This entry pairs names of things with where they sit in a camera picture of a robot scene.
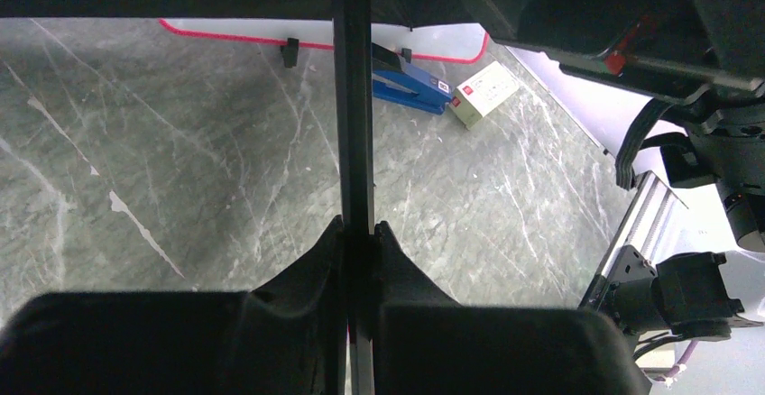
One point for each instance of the blue black stapler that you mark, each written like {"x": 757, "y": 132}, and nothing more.
{"x": 400, "y": 82}

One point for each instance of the aluminium frame rail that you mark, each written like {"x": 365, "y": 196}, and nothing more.
{"x": 647, "y": 235}

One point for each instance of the lilac folding umbrella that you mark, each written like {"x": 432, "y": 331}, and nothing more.
{"x": 353, "y": 65}

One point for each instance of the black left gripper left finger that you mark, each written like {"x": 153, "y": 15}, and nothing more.
{"x": 285, "y": 337}

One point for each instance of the red framed whiteboard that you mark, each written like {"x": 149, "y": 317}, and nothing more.
{"x": 463, "y": 43}

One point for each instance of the white staples box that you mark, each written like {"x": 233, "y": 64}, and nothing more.
{"x": 478, "y": 96}

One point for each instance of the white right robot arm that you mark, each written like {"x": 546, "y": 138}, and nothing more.
{"x": 700, "y": 63}

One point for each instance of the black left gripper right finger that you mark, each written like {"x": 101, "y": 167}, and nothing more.
{"x": 427, "y": 343}

